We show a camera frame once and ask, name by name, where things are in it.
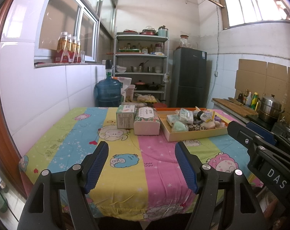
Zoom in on egg tray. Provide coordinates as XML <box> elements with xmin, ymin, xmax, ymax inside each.
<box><xmin>136</xmin><ymin>94</ymin><xmax>157</xmax><ymax>103</ymax></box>

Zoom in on white flour bag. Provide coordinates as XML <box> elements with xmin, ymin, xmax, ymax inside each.
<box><xmin>113</xmin><ymin>77</ymin><xmax>132</xmax><ymax>94</ymax></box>

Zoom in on leopard print cloth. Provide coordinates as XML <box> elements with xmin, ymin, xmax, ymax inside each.
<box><xmin>187</xmin><ymin>123</ymin><xmax>204</xmax><ymax>132</ymax></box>

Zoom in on small white tissue pack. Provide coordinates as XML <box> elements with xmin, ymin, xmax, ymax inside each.
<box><xmin>166</xmin><ymin>114</ymin><xmax>181</xmax><ymax>126</ymax></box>

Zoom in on colourful cartoon printed blanket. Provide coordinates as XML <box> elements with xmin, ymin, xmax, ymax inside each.
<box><xmin>19</xmin><ymin>107</ymin><xmax>265</xmax><ymax>222</ymax></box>

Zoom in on row of condiment bottles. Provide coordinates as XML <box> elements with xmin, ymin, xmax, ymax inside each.
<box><xmin>238</xmin><ymin>89</ymin><xmax>261</xmax><ymax>108</ymax></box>

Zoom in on green sponge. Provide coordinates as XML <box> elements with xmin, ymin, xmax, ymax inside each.
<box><xmin>171</xmin><ymin>121</ymin><xmax>189</xmax><ymax>133</ymax></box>

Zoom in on orange drink bottle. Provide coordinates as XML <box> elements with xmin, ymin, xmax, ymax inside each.
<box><xmin>75</xmin><ymin>40</ymin><xmax>81</xmax><ymax>63</ymax></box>
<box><xmin>55</xmin><ymin>32</ymin><xmax>68</xmax><ymax>63</ymax></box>
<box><xmin>71</xmin><ymin>36</ymin><xmax>78</xmax><ymax>63</ymax></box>
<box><xmin>65</xmin><ymin>34</ymin><xmax>73</xmax><ymax>63</ymax></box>

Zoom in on orange-rimmed cardboard box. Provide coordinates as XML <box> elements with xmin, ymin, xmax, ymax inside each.
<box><xmin>157</xmin><ymin>107</ymin><xmax>229</xmax><ymax>142</ymax></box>

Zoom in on dark refrigerator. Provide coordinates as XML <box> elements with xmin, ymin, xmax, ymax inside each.
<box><xmin>170</xmin><ymin>47</ymin><xmax>207</xmax><ymax>108</ymax></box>

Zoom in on sliding window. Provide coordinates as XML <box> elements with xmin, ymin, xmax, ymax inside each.
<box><xmin>34</xmin><ymin>0</ymin><xmax>100</xmax><ymax>64</ymax></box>

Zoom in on black induction cooktop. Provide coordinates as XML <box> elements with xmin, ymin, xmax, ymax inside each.
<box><xmin>246</xmin><ymin>114</ymin><xmax>274</xmax><ymax>125</ymax></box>

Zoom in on green white tissue box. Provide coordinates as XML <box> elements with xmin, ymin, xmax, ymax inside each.
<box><xmin>116</xmin><ymin>105</ymin><xmax>137</xmax><ymax>128</ymax></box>

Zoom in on wooden cutting board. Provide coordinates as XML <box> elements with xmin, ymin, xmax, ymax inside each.
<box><xmin>212</xmin><ymin>98</ymin><xmax>259</xmax><ymax>117</ymax></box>

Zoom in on brown cardboard wall sheet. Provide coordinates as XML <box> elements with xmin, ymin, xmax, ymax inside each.
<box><xmin>234</xmin><ymin>59</ymin><xmax>290</xmax><ymax>101</ymax></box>

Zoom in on glass jar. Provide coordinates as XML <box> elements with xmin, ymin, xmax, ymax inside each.
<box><xmin>178</xmin><ymin>35</ymin><xmax>191</xmax><ymax>49</ymax></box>

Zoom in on barred window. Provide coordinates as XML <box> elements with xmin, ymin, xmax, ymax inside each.
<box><xmin>218</xmin><ymin>0</ymin><xmax>290</xmax><ymax>30</ymax></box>

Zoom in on blue water jug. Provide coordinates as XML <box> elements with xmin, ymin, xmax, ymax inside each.
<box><xmin>96</xmin><ymin>78</ymin><xmax>123</xmax><ymax>107</ymax></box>

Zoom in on noodle packs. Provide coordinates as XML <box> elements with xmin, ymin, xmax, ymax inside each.
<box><xmin>121</xmin><ymin>102</ymin><xmax>148</xmax><ymax>108</ymax></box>

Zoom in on steel steamer pot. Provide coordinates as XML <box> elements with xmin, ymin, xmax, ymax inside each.
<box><xmin>258</xmin><ymin>95</ymin><xmax>285</xmax><ymax>122</ymax></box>

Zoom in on floral tissue pack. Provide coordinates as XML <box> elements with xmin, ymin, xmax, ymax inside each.
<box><xmin>133</xmin><ymin>107</ymin><xmax>161</xmax><ymax>136</ymax></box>

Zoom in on large white green tissue pack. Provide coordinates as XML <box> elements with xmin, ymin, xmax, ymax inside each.
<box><xmin>179</xmin><ymin>108</ymin><xmax>195</xmax><ymax>125</ymax></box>

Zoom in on black water pump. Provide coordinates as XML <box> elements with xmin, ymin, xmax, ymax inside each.
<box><xmin>104</xmin><ymin>59</ymin><xmax>117</xmax><ymax>79</ymax></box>

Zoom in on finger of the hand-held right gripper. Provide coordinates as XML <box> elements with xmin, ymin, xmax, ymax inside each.
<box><xmin>245</xmin><ymin>122</ymin><xmax>277</xmax><ymax>146</ymax></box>
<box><xmin>227</xmin><ymin>121</ymin><xmax>290</xmax><ymax>170</ymax></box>

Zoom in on pink plastic container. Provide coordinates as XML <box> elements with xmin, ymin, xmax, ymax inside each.
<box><xmin>126</xmin><ymin>84</ymin><xmax>136</xmax><ymax>101</ymax></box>

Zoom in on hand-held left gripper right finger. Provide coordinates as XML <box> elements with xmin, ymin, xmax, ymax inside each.
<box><xmin>175</xmin><ymin>141</ymin><xmax>267</xmax><ymax>230</ymax></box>

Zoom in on gas stove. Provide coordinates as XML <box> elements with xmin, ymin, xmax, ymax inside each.
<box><xmin>270</xmin><ymin>121</ymin><xmax>290</xmax><ymax>149</ymax></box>

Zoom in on black wok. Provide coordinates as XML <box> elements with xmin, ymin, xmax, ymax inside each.
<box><xmin>146</xmin><ymin>82</ymin><xmax>165</xmax><ymax>91</ymax></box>

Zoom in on grey metal shelf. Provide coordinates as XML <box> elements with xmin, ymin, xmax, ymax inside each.
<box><xmin>114</xmin><ymin>32</ymin><xmax>170</xmax><ymax>106</ymax></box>

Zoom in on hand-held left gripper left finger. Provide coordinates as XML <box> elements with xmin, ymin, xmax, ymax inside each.
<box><xmin>17</xmin><ymin>141</ymin><xmax>109</xmax><ymax>230</ymax></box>

